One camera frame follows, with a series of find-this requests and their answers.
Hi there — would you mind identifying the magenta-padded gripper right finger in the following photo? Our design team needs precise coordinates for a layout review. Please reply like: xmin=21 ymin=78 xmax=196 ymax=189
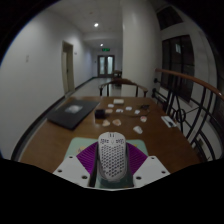
xmin=125 ymin=141 xmax=171 ymax=188

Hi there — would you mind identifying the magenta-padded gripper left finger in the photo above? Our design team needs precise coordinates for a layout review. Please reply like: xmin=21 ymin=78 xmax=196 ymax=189
xmin=52 ymin=141 xmax=100 ymax=188

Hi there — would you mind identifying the white perforated computer mouse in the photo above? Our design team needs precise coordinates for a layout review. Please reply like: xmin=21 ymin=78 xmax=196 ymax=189
xmin=97 ymin=131 xmax=128 ymax=182

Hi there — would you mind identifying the light green printed mouse pad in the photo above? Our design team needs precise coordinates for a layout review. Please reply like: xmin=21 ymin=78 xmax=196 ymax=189
xmin=64 ymin=136 xmax=150 ymax=188

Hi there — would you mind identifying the black laptop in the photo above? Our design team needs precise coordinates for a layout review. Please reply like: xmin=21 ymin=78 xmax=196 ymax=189
xmin=46 ymin=99 xmax=101 ymax=131

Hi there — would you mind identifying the small black box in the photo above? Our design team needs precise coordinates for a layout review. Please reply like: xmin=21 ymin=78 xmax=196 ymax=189
xmin=94 ymin=109 xmax=107 ymax=120

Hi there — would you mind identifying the black railing with wooden handrail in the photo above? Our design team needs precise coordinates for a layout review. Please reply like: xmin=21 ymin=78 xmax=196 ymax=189
xmin=152 ymin=68 xmax=224 ymax=162

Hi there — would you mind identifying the wooden armchair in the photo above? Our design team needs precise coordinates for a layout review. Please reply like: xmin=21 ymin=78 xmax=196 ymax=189
xmin=98 ymin=77 xmax=150 ymax=99

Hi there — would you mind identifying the beige side door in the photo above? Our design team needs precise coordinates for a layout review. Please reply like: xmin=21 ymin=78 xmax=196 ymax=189
xmin=61 ymin=40 xmax=76 ymax=97

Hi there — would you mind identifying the dark framed window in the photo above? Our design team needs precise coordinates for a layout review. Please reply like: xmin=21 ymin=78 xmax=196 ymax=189
xmin=161 ymin=34 xmax=196 ymax=103

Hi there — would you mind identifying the glazed double door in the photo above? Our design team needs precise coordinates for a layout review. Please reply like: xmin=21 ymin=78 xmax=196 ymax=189
xmin=96 ymin=54 xmax=116 ymax=79

